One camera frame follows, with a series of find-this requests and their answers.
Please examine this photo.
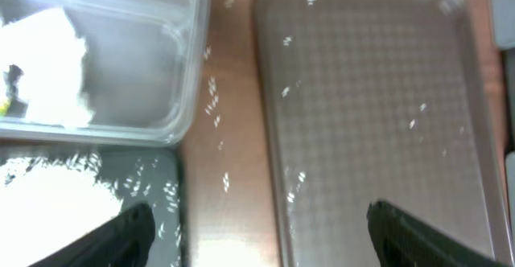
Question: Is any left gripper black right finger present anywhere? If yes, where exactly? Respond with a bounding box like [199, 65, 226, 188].
[366, 200, 505, 267]

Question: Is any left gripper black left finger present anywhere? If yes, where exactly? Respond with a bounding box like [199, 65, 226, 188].
[31, 202, 155, 267]

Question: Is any white tissue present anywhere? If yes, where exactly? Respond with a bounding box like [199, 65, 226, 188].
[1, 7, 95, 127]

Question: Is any green yellow snack wrapper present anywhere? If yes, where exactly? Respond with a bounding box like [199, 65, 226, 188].
[0, 98, 11, 117]

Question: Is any grey plastic dishwasher rack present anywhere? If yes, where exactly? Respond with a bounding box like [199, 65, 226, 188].
[488, 0, 515, 203]

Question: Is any black plastic tray bin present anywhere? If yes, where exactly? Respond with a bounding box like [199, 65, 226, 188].
[0, 144, 186, 267]

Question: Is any spilled white rice pile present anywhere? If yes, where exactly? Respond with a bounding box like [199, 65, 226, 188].
[0, 152, 182, 267]

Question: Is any brown plastic serving tray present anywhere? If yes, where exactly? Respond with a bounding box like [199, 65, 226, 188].
[253, 0, 514, 266]

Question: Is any clear plastic bin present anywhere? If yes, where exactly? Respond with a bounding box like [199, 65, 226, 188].
[1, 0, 210, 146]

